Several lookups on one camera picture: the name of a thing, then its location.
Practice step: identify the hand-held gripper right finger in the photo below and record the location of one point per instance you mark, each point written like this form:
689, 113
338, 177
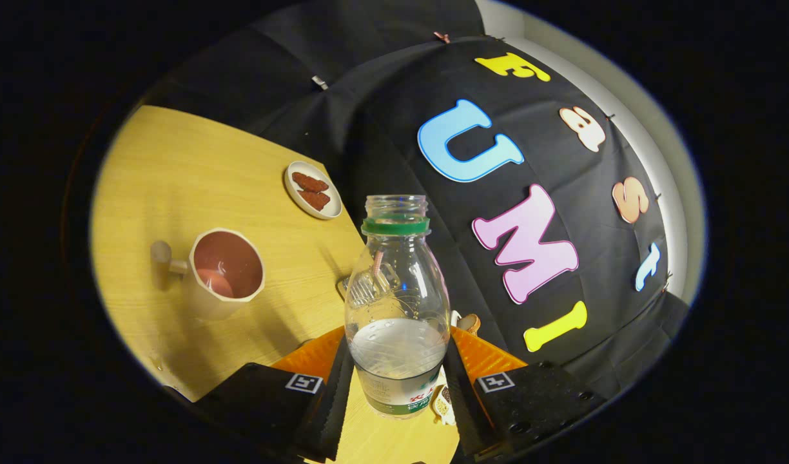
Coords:
462, 412

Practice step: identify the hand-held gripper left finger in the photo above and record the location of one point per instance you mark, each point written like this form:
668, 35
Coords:
333, 412

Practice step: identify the clear plastic juice bottle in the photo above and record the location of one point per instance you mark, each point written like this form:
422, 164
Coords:
398, 361

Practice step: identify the cream cup brown inside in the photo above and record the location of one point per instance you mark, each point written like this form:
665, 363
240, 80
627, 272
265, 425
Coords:
227, 264

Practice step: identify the white divided sauce tray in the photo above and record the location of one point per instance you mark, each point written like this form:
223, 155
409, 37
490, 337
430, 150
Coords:
443, 406

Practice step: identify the brown toast slice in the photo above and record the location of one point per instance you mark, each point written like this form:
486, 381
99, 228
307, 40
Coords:
470, 323

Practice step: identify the ribbed clear glass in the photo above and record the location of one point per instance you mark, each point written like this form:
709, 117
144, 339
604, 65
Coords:
343, 288

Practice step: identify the pink striped straw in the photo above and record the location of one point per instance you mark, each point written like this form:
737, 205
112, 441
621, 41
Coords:
378, 263

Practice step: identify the brown food piece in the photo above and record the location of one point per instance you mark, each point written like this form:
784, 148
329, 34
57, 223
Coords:
309, 182
315, 200

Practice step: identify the white round plate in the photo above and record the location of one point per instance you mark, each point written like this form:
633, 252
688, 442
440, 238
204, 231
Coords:
304, 200

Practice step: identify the wooden table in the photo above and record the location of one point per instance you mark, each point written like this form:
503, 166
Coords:
175, 167

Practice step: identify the black backdrop cloth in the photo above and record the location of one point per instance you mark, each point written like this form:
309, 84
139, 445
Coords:
381, 96

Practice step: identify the pink clothes peg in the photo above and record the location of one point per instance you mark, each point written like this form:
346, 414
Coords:
441, 37

